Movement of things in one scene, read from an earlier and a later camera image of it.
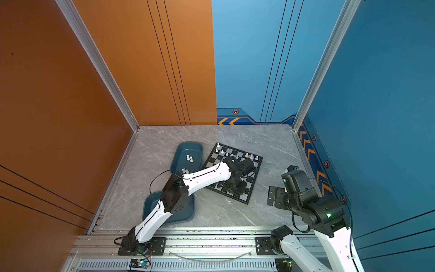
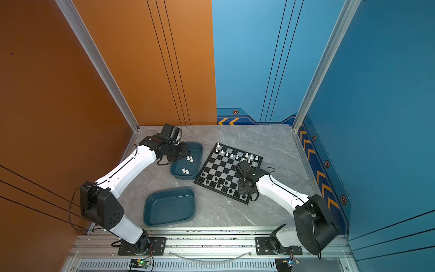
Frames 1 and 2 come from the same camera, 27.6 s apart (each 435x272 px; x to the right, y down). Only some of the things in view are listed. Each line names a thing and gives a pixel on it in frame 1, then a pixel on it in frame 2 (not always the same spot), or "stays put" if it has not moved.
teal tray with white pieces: [187, 157] stays put
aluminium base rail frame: [187, 249] stays put
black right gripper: [277, 201] -> [239, 182]
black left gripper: [238, 191] -> [186, 151]
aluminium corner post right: [350, 9] stays put
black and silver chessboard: [222, 152] stays put
